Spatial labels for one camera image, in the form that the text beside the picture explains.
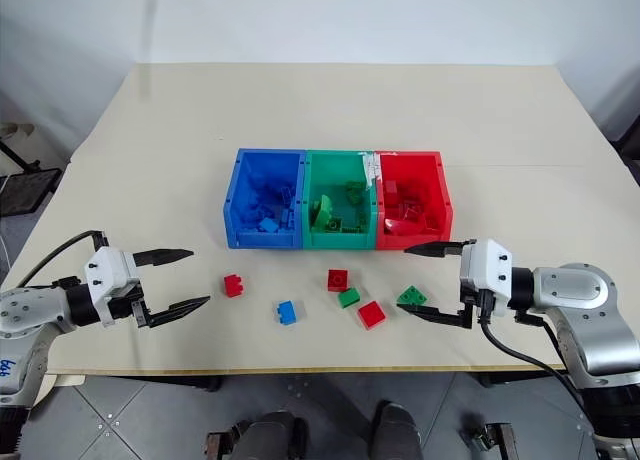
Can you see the dark blue toy brick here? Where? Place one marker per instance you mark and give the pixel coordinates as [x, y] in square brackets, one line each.
[286, 195]

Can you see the small blue toy brick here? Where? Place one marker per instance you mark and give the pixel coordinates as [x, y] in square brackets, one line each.
[286, 312]

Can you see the white tape strip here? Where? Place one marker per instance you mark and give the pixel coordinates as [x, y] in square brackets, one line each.
[370, 167]

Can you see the green plastic bin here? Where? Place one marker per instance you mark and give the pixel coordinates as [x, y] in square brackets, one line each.
[337, 240]

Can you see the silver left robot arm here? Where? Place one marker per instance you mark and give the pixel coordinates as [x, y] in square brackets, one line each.
[30, 307]

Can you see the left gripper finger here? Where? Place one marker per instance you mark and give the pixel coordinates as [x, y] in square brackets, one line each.
[162, 256]
[172, 312]

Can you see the green four-stud toy brick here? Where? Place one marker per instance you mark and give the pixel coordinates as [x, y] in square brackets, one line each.
[413, 296]

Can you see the red upright toy brick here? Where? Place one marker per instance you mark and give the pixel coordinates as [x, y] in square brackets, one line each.
[390, 187]

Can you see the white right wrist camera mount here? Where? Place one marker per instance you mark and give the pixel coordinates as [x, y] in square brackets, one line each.
[487, 275]

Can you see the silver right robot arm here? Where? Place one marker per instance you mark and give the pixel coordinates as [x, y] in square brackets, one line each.
[580, 300]

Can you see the small green toy brick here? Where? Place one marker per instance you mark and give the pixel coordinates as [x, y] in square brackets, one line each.
[349, 298]

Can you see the green curved toy piece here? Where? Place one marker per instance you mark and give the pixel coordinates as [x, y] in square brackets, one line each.
[322, 212]

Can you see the dark rounded shape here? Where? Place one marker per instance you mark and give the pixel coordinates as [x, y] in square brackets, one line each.
[272, 437]
[397, 432]

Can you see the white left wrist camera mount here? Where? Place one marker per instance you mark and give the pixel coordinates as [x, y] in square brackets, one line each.
[106, 272]

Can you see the green studded toy plate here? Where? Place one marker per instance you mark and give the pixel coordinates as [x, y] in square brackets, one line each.
[345, 226]

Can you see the red curved toy piece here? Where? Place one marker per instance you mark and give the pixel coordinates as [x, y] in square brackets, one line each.
[402, 226]

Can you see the metal floor bracket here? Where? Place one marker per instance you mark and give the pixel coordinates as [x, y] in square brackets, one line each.
[220, 445]
[492, 440]

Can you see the red plastic bin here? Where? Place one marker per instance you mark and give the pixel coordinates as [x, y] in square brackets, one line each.
[440, 195]

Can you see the blue plastic bin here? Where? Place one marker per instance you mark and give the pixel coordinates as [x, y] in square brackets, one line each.
[240, 215]

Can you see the flat red toy brick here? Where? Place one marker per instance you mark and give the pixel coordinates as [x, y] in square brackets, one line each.
[372, 314]

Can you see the light blue toy brick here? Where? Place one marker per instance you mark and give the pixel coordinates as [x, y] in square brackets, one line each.
[269, 225]

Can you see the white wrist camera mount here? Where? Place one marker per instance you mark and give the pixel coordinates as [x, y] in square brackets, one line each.
[106, 272]
[487, 275]

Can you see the dark red studded brick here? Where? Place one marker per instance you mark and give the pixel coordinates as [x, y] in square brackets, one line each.
[338, 280]

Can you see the black equipment stand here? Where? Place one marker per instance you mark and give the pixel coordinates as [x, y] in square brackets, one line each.
[27, 185]

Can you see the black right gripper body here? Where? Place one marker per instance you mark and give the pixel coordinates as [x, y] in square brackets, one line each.
[481, 305]

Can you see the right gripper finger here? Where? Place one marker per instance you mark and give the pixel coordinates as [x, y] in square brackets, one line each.
[440, 318]
[437, 249]

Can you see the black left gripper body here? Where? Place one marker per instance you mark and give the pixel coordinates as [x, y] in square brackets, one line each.
[124, 305]

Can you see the small red toy brick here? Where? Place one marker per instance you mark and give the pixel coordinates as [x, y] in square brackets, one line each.
[233, 285]

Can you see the red square toy brick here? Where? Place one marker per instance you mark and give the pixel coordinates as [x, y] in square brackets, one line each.
[413, 212]

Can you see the green stacked toy brick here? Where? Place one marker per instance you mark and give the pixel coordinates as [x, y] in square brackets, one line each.
[355, 192]

